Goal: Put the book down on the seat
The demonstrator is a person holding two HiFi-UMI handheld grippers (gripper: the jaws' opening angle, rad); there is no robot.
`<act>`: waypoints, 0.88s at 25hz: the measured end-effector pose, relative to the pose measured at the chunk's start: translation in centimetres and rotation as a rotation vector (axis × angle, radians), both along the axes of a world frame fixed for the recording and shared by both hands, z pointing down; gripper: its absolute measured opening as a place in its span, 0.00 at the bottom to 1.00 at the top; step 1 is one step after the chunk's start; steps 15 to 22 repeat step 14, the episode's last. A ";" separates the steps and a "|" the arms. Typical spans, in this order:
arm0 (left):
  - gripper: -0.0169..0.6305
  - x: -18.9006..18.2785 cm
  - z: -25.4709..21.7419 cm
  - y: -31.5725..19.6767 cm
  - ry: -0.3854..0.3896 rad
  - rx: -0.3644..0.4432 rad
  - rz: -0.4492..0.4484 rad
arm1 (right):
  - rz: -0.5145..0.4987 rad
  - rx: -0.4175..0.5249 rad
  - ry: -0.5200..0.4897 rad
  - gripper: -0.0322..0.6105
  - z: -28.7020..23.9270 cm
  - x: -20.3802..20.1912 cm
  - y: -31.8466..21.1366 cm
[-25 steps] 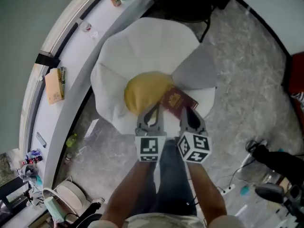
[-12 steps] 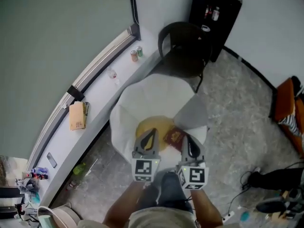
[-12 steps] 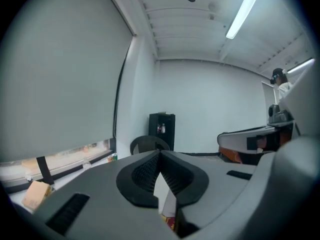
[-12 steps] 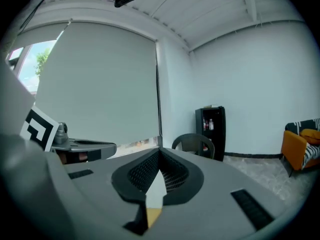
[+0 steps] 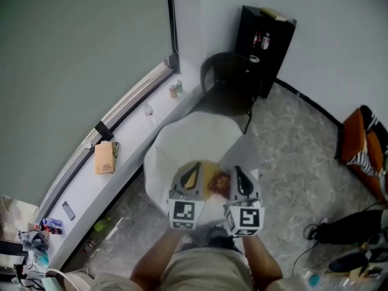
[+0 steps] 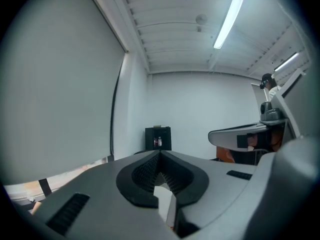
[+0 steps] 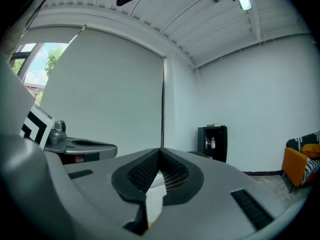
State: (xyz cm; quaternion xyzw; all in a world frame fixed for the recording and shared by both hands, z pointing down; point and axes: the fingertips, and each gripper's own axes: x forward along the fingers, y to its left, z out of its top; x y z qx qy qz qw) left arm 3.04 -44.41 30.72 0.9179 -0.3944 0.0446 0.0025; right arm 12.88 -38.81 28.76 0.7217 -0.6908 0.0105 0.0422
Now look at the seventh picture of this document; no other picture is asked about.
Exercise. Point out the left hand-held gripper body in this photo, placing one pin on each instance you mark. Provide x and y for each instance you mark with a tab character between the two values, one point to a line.
37	129

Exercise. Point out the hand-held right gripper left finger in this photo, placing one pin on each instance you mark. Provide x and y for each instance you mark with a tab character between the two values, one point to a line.
100	196

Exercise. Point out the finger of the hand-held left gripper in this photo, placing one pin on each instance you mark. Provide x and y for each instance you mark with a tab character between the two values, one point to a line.
100	150
87	140

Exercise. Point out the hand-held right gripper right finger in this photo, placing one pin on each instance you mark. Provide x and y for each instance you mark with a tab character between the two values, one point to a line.
215	209

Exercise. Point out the white bean bag chair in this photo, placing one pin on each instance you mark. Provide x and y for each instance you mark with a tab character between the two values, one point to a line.
153	204

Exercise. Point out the yellow seat cushion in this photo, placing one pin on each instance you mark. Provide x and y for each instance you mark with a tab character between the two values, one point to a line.
150	225

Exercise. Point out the glass window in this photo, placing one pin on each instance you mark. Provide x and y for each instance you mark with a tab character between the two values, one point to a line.
37	66

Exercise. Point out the black cabinet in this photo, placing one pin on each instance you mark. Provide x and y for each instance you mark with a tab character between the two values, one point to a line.
220	144

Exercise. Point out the clear white label bottle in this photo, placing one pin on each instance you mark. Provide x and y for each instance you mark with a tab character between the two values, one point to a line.
213	143

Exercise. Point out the flat beige box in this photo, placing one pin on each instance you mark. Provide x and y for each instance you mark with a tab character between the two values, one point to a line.
213	125

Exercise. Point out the orange armchair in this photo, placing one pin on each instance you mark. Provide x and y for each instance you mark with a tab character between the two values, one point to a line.
293	164

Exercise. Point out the small grey roller blind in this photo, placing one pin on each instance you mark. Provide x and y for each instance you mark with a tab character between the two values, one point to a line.
50	35

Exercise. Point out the person's beige shirt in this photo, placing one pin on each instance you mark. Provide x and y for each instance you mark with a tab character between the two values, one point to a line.
15	36

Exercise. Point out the black white patterned blanket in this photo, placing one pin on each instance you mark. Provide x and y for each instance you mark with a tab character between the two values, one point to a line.
311	166

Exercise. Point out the orange cushion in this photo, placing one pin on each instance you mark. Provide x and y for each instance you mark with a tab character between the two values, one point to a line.
311	151

